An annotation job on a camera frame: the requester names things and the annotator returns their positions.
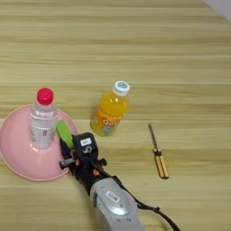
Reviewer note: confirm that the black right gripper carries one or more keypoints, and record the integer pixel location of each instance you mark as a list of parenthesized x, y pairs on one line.
[(88, 173)]

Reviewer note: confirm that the green rectangular block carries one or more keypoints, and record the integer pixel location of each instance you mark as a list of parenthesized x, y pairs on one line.
[(65, 133)]

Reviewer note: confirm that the clear water bottle red cap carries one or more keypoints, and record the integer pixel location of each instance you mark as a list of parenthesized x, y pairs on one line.
[(42, 126)]

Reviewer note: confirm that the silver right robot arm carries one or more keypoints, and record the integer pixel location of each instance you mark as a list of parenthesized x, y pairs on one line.
[(115, 207)]

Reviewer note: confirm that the black box with white label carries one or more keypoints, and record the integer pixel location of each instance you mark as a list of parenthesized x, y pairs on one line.
[(85, 145)]

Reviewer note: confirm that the pink round plate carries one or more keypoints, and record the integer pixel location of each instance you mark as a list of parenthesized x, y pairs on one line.
[(18, 156)]

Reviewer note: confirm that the orange juice bottle white cap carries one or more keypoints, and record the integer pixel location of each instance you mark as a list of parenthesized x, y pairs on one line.
[(109, 114)]

